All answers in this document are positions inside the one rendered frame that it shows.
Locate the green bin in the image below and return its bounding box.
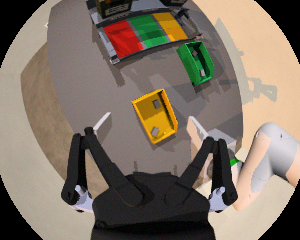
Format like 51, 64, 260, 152
176, 41, 214, 86

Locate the yellow bin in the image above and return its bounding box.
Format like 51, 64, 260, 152
132, 89, 178, 145

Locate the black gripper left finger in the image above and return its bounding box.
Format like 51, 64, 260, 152
61, 113, 143, 213

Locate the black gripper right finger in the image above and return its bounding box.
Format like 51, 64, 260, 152
164, 116, 238, 213

